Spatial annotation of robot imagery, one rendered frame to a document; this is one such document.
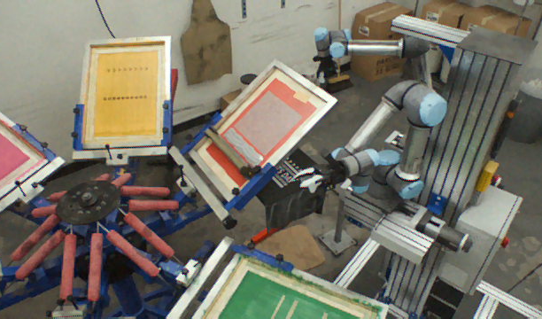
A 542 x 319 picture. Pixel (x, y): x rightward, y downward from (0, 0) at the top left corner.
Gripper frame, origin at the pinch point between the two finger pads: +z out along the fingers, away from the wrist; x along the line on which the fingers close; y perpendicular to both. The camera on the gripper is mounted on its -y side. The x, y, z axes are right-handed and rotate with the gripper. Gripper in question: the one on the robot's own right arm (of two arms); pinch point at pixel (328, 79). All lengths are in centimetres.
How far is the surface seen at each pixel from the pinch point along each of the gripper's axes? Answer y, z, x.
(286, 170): 4, 42, -47
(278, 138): 15, 1, -49
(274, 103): -6.1, -3.0, -35.3
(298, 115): 14.3, -3.8, -32.2
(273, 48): -200, 109, 65
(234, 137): -9, 5, -65
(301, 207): 22, 60, -53
